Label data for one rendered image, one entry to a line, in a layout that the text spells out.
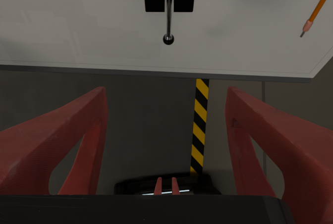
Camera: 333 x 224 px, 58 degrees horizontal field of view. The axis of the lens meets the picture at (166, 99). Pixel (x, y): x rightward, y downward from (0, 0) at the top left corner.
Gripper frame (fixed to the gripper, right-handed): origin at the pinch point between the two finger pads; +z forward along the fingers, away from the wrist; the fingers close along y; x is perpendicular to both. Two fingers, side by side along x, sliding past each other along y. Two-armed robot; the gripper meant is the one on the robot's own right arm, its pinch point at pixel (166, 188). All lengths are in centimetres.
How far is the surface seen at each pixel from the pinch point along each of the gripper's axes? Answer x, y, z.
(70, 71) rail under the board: 9.4, 16.1, 24.3
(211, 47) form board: 3.3, -6.6, 23.3
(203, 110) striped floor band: 87, -17, 75
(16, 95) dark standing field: 78, 68, 76
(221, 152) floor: 104, -27, 62
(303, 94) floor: 83, -65, 82
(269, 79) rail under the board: 11.7, -17.7, 24.8
